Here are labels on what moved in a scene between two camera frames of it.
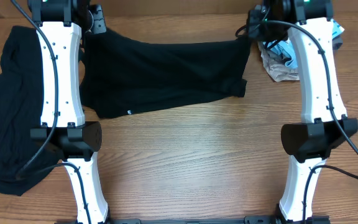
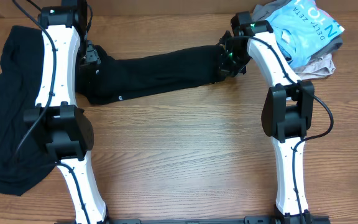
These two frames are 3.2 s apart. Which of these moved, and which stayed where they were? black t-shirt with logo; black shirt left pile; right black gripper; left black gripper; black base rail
Moved: right black gripper; black t-shirt with logo; left black gripper
Stayed: black shirt left pile; black base rail
